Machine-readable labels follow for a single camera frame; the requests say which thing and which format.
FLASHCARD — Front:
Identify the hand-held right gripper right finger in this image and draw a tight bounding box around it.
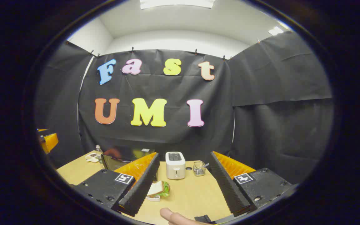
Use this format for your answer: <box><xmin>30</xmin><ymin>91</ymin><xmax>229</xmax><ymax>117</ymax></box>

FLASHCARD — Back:
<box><xmin>210</xmin><ymin>151</ymin><xmax>293</xmax><ymax>217</ymax></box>

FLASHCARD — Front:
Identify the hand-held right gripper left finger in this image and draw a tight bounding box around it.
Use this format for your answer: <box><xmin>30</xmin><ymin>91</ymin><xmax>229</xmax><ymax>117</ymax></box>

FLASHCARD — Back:
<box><xmin>74</xmin><ymin>152</ymin><xmax>160</xmax><ymax>217</ymax></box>

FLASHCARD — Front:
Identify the lettuce sandwich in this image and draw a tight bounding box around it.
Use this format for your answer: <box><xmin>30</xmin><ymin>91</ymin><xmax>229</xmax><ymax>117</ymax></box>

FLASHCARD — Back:
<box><xmin>147</xmin><ymin>180</ymin><xmax>170</xmax><ymax>198</ymax></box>

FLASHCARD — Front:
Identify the black electric oven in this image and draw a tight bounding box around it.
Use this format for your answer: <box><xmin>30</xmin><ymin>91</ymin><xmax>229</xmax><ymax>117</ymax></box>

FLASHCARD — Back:
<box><xmin>101</xmin><ymin>146</ymin><xmax>157</xmax><ymax>171</ymax></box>

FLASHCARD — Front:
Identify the white toaster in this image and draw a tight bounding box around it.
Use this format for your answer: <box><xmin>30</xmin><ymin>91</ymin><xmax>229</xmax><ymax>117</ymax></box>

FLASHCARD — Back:
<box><xmin>165</xmin><ymin>152</ymin><xmax>186</xmax><ymax>180</ymax></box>

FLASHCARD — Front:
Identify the clear plastic water bottle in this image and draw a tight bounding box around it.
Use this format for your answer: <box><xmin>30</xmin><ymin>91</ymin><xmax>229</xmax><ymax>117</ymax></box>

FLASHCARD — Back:
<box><xmin>95</xmin><ymin>144</ymin><xmax>104</xmax><ymax>164</ymax></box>

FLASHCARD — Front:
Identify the black backdrop cloth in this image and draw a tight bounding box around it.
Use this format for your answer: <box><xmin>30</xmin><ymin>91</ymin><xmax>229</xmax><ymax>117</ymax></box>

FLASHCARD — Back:
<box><xmin>35</xmin><ymin>31</ymin><xmax>333</xmax><ymax>185</ymax></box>

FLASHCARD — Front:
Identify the large ceiling light panel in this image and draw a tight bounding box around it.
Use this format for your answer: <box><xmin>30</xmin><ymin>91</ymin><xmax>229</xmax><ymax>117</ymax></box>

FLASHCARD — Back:
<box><xmin>139</xmin><ymin>0</ymin><xmax>215</xmax><ymax>9</ymax></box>

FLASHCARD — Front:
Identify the small wire mesh basket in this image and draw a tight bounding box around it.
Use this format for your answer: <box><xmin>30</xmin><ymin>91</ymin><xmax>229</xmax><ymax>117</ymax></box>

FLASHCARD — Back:
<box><xmin>193</xmin><ymin>161</ymin><xmax>207</xmax><ymax>177</ymax></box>

